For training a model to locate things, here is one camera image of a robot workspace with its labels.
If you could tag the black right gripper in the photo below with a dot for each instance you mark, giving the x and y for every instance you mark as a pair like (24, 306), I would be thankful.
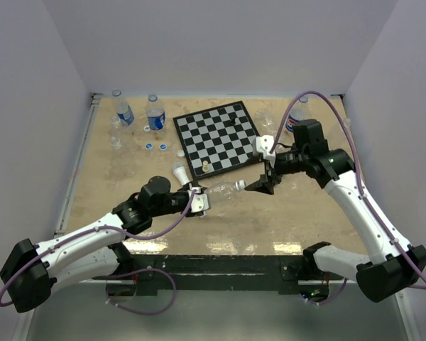
(265, 182)

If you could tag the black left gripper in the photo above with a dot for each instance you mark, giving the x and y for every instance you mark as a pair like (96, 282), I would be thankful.
(186, 195)

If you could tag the white cap of long bottle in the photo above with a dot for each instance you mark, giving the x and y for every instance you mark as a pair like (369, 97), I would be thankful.
(240, 185)

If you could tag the clear bottle without label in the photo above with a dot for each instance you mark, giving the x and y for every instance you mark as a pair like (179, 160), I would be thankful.
(266, 125)

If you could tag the Pepsi labelled bottle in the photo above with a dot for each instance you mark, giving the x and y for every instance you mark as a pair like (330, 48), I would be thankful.
(299, 112)

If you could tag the crushed clear bottle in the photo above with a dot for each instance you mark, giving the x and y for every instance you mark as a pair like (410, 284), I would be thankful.
(346, 123)

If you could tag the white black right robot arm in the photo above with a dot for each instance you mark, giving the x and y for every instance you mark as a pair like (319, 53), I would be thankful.
(391, 262)

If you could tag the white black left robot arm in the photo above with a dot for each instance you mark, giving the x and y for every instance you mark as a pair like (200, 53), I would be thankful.
(33, 272)

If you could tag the clear unlabelled plastic bottle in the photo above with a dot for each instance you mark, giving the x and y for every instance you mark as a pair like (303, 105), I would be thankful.
(115, 142)

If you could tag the standing Pepsi bottle right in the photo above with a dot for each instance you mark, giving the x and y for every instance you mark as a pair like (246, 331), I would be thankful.
(155, 113)

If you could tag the standing pepsi bottle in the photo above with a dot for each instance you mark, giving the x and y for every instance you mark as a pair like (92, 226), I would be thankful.
(122, 107)
(155, 113)

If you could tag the standing Pepsi bottle left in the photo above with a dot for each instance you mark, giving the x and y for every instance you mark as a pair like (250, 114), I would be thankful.
(122, 107)

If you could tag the white toy microphone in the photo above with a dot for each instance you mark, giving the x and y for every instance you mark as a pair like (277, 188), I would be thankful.
(179, 171)

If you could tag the cream chess piece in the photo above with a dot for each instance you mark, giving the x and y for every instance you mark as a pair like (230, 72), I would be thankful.
(205, 166)

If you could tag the black and silver chessboard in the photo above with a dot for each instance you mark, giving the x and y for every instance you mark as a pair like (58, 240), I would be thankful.
(208, 135)

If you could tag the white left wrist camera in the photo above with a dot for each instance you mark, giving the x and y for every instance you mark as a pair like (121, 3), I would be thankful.
(199, 201)

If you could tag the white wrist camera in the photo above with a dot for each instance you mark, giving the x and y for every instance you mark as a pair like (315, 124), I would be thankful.
(262, 146)
(199, 201)

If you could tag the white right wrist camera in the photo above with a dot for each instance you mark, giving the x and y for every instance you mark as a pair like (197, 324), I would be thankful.
(262, 146)

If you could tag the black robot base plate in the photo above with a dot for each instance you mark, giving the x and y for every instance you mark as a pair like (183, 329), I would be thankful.
(281, 274)

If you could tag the small clear bottle near wall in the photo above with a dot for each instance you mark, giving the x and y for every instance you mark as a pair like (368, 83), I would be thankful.
(116, 126)

